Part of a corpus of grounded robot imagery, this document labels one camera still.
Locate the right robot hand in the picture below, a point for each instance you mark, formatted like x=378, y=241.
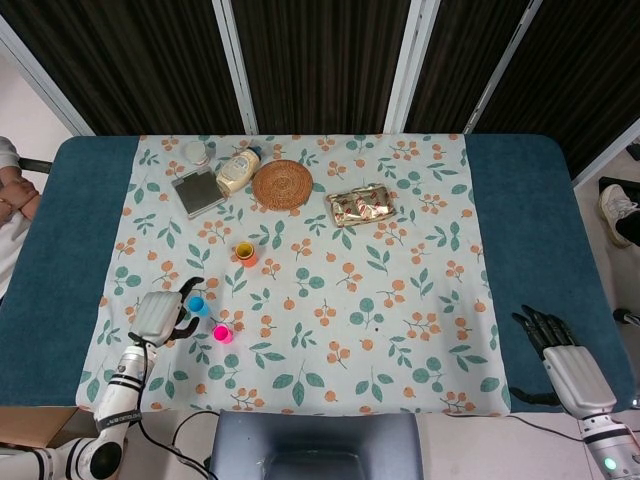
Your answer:
x=582, y=382

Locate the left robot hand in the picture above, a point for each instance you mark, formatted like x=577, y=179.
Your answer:
x=155, y=317

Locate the light blue plastic cup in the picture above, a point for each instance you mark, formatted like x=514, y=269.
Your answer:
x=199, y=305

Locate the pink plastic cup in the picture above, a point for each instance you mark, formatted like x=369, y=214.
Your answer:
x=222, y=334

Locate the yellow plastic cup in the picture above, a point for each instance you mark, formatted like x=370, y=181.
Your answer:
x=244, y=249

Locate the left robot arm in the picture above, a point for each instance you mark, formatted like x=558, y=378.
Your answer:
x=117, y=400

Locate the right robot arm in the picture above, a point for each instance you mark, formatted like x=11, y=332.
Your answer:
x=607, y=447

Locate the orange plastic cup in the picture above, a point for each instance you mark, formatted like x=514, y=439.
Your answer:
x=248, y=261

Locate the grey square flat box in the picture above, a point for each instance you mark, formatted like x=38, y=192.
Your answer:
x=198, y=193

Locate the blue felt table cover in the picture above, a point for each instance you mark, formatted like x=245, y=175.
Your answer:
x=530, y=240

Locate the brown cardboard box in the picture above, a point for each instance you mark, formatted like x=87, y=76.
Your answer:
x=40, y=425

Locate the person in white clothes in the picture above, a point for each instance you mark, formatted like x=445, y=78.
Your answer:
x=10, y=240

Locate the floral printed tablecloth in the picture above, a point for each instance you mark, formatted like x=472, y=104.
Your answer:
x=320, y=325

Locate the cream squeeze bottle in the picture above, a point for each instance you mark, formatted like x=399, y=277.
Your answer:
x=236, y=172

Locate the small white jar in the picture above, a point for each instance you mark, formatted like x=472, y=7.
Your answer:
x=196, y=153

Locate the white sneaker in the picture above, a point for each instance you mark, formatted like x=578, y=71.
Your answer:
x=616, y=210

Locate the round woven rattan coaster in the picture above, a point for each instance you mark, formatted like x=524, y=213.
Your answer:
x=282, y=185

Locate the gold foil snack packet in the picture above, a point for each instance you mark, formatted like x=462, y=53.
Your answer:
x=361, y=206

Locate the dark folding screen panel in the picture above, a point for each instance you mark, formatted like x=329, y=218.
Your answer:
x=325, y=60
x=465, y=60
x=130, y=60
x=575, y=75

